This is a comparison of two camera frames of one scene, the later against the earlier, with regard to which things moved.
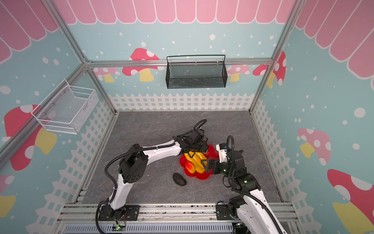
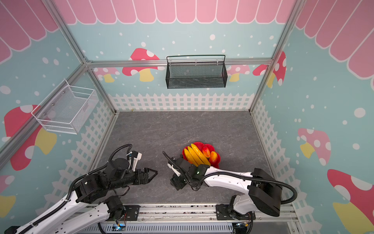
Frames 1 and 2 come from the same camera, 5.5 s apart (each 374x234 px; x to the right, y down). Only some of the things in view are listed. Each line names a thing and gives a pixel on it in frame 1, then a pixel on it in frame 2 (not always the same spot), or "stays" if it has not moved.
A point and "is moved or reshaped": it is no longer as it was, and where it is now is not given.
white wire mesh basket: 67,108 stays
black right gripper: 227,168 to 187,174
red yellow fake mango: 190,166 is moved or reshaped
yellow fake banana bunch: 196,158 stays
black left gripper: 204,148 to 139,181
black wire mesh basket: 194,71 stays
